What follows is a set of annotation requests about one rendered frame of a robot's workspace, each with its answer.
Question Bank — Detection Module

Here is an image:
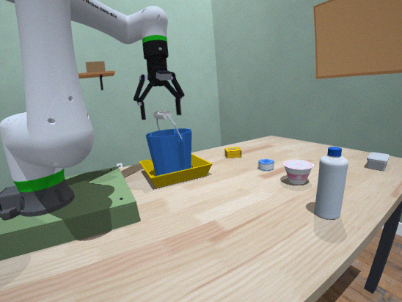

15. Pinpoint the yellow shallow tray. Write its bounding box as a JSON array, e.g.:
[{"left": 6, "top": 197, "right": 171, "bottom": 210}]
[{"left": 139, "top": 154, "right": 212, "bottom": 188}]

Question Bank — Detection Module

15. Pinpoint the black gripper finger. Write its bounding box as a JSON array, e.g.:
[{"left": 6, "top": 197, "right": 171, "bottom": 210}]
[
  {"left": 134, "top": 74, "right": 158, "bottom": 120},
  {"left": 163, "top": 76, "right": 185, "bottom": 115}
]

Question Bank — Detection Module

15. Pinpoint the white yogurt cup with pink band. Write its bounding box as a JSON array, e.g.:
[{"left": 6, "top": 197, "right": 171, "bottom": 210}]
[{"left": 283, "top": 160, "right": 314, "bottom": 185}]

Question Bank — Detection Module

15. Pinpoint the grey bottle with blue cap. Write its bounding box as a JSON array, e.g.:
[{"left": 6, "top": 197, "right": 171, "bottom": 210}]
[{"left": 314, "top": 147, "right": 348, "bottom": 219}]

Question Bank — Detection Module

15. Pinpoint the small white lidded plastic tub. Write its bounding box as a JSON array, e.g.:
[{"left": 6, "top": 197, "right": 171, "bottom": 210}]
[{"left": 367, "top": 152, "right": 390, "bottom": 171}]

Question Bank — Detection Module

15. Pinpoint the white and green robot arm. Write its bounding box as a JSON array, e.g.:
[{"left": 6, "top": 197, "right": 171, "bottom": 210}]
[{"left": 0, "top": 0, "right": 168, "bottom": 220}]

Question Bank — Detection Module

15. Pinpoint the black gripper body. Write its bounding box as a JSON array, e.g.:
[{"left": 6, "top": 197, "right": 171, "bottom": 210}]
[{"left": 147, "top": 56, "right": 167, "bottom": 86}]

